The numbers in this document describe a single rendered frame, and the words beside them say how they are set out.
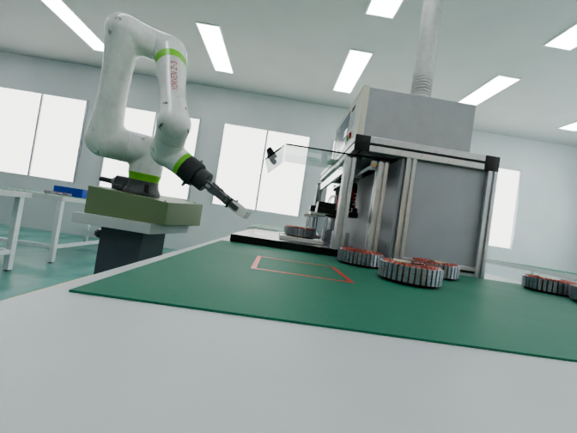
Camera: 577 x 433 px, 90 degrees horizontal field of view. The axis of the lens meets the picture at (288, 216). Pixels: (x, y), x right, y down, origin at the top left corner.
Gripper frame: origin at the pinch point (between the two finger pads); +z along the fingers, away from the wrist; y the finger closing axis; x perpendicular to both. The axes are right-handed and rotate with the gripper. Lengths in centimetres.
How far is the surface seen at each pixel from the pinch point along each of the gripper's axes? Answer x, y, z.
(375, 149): 40, 21, 21
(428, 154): 49, 21, 34
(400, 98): 63, 9, 19
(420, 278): 14, 57, 37
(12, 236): -162, -170, -171
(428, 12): 218, -134, 1
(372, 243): 18.1, 19.4, 38.4
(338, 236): 13.4, 20.2, 29.0
